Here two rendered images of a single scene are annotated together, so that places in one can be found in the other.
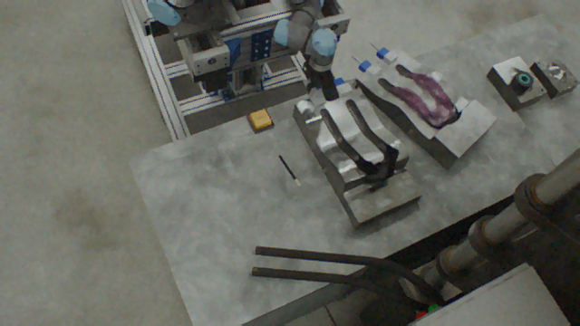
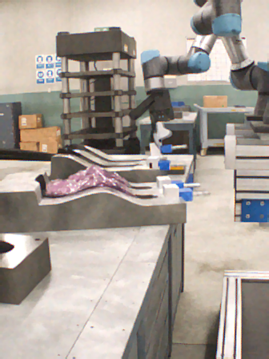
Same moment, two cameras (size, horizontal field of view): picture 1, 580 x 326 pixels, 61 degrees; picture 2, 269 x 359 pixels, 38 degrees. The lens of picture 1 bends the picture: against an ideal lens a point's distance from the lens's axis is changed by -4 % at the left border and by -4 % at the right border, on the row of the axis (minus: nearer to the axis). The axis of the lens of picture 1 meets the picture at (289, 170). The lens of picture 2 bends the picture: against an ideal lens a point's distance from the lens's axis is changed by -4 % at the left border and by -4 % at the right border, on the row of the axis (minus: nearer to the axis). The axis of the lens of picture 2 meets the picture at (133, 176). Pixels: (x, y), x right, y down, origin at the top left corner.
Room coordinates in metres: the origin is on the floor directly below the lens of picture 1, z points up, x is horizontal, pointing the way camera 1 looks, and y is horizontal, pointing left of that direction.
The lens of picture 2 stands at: (2.12, -1.09, 1.13)
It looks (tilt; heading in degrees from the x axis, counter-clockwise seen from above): 12 degrees down; 138
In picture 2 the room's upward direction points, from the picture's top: 2 degrees counter-clockwise
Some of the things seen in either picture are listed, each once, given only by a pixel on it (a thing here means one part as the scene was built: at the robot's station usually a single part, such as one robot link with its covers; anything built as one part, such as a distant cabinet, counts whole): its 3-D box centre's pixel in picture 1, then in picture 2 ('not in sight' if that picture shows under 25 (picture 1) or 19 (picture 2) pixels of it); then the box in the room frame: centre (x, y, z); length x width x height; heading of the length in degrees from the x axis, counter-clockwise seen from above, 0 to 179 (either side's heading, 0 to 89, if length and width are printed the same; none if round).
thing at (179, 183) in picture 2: (363, 65); (178, 186); (1.33, -0.20, 0.86); 0.13 x 0.05 x 0.05; 54
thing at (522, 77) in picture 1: (522, 81); not in sight; (1.41, -0.86, 0.89); 0.08 x 0.08 x 0.04
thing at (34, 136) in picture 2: not in sight; (40, 134); (-5.18, 2.90, 0.42); 0.86 x 0.33 x 0.83; 38
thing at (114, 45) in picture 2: not in sight; (103, 102); (-2.77, 2.71, 1.03); 1.54 x 0.94 x 2.06; 128
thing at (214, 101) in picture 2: not in sight; (214, 103); (-2.29, 4.92, 0.94); 0.41 x 0.33 x 0.29; 45
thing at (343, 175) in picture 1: (357, 148); (96, 167); (0.94, -0.22, 0.87); 0.50 x 0.26 x 0.14; 36
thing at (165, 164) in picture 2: (337, 82); (166, 165); (1.20, -0.11, 0.89); 0.13 x 0.05 x 0.05; 36
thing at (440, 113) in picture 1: (426, 95); (89, 180); (1.22, -0.45, 0.90); 0.26 x 0.18 x 0.08; 54
